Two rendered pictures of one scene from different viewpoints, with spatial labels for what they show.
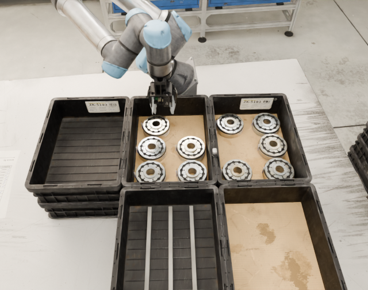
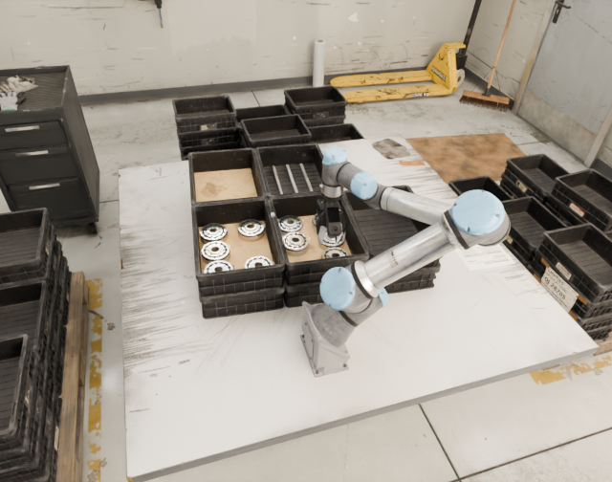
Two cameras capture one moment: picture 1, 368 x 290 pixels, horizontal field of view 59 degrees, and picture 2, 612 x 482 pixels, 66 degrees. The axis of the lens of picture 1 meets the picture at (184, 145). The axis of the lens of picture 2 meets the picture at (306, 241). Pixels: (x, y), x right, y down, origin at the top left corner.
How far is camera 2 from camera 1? 2.09 m
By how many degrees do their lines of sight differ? 86
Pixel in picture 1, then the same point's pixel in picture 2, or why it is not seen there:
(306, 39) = not seen: outside the picture
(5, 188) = not seen: hidden behind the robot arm
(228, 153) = (258, 249)
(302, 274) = (207, 188)
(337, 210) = (157, 255)
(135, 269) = (315, 182)
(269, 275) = (229, 186)
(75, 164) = (394, 229)
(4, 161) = (473, 259)
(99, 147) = (382, 242)
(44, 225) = not seen: hidden behind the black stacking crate
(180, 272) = (286, 184)
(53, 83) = (513, 356)
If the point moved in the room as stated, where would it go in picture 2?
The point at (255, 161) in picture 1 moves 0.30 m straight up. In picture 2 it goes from (233, 245) to (228, 179)
